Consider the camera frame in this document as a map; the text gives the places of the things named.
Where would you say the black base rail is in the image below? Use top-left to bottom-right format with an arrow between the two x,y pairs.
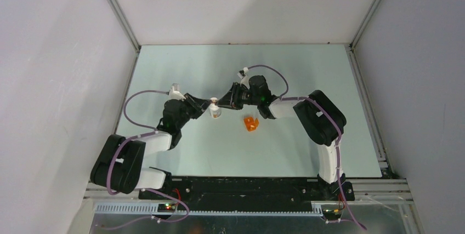
160,176 -> 355,213

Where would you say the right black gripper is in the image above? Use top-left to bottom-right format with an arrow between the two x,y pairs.
215,83 -> 259,111

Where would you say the white pill bottle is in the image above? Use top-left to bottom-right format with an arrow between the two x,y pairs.
208,97 -> 222,119

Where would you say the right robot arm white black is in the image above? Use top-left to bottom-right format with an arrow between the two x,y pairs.
216,75 -> 347,200

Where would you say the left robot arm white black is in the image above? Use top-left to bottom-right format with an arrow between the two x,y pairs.
90,93 -> 211,199

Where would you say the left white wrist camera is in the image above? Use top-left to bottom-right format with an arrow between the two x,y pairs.
168,83 -> 186,100

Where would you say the orange pill organizer box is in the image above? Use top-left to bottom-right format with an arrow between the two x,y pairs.
243,116 -> 259,132

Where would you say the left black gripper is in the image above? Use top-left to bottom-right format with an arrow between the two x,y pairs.
177,93 -> 213,130

